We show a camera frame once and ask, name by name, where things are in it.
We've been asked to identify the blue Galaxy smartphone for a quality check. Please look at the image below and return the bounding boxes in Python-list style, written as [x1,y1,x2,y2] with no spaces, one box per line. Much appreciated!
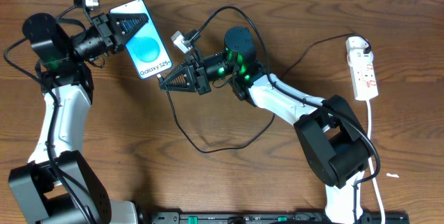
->
[110,0,173,79]

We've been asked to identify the black charger cable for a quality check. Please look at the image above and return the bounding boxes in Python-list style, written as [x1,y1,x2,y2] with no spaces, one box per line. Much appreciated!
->
[156,33,373,155]

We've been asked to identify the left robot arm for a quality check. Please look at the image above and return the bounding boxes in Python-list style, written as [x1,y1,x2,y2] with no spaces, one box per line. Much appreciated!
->
[8,13,150,223]

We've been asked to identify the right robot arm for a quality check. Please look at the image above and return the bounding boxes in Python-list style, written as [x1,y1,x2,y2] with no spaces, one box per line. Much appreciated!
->
[160,26,372,223]

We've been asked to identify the white power strip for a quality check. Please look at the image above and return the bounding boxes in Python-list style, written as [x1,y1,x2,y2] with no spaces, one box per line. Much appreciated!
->
[345,36,379,101]

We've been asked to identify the small white paper scrap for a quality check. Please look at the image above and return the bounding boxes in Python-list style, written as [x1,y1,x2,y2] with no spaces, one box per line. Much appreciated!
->
[386,173,400,178]

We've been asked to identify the black right camera cable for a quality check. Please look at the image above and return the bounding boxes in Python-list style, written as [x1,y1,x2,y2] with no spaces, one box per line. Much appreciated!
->
[187,5,382,221]

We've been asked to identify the black camera cable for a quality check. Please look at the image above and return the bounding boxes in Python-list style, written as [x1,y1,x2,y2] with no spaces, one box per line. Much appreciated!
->
[3,3,98,224]
[187,5,382,221]

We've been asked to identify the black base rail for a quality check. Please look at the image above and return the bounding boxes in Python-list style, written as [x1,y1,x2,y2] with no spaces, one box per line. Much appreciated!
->
[136,206,410,224]

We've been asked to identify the black left camera cable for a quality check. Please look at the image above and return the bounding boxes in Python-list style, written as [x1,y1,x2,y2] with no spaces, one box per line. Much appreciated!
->
[3,3,98,224]

